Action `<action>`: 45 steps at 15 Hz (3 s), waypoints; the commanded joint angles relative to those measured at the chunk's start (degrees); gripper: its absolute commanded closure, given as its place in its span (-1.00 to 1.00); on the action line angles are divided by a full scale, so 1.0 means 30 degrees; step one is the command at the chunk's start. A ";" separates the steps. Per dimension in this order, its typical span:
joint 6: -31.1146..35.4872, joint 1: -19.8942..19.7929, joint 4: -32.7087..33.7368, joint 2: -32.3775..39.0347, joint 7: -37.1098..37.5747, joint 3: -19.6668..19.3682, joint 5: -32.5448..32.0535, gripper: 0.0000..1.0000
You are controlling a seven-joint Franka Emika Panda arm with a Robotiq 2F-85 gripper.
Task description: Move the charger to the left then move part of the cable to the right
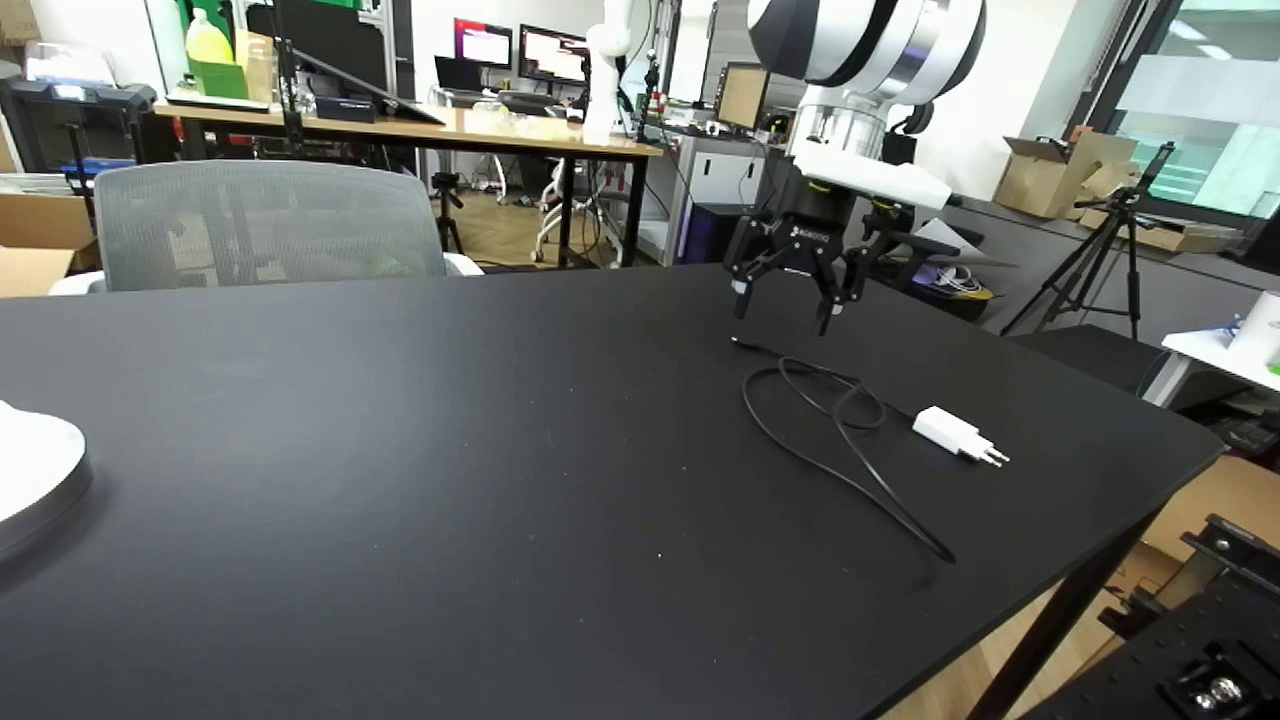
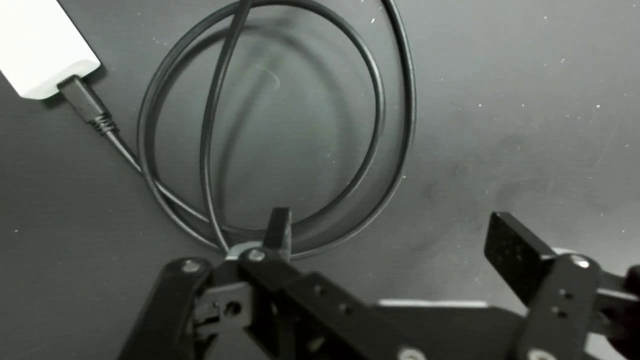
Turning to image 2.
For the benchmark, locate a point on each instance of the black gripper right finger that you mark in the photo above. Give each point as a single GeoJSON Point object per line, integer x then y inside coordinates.
{"type": "Point", "coordinates": [552, 292]}

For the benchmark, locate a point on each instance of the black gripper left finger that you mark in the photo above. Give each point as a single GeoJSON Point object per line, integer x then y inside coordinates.
{"type": "Point", "coordinates": [300, 292]}

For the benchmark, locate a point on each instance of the white wall charger plug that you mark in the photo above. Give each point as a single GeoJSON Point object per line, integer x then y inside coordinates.
{"type": "Point", "coordinates": [41, 46]}

